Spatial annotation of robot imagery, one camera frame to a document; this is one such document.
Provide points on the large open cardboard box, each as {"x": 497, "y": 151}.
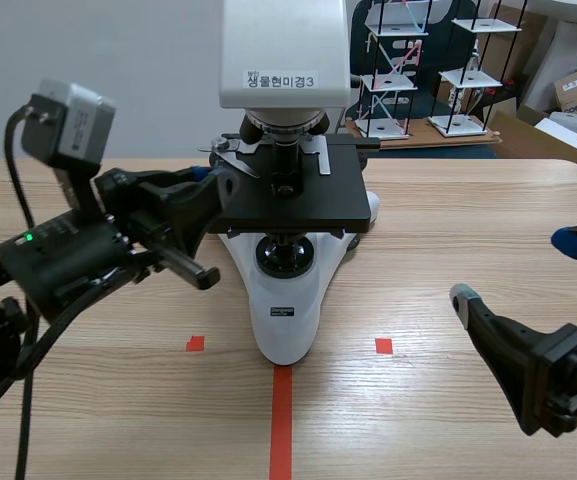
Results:
{"x": 543, "y": 137}

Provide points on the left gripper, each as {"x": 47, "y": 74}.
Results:
{"x": 68, "y": 255}

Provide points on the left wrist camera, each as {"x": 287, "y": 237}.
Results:
{"x": 75, "y": 122}

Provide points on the white shelf tower black rods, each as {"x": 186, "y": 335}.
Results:
{"x": 465, "y": 75}

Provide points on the white shelf tower with straws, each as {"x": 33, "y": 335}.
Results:
{"x": 393, "y": 80}

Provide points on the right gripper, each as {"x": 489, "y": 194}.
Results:
{"x": 563, "y": 380}

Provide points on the white and black microscope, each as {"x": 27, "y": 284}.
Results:
{"x": 283, "y": 60}

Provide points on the dark blue chair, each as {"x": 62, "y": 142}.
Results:
{"x": 435, "y": 60}

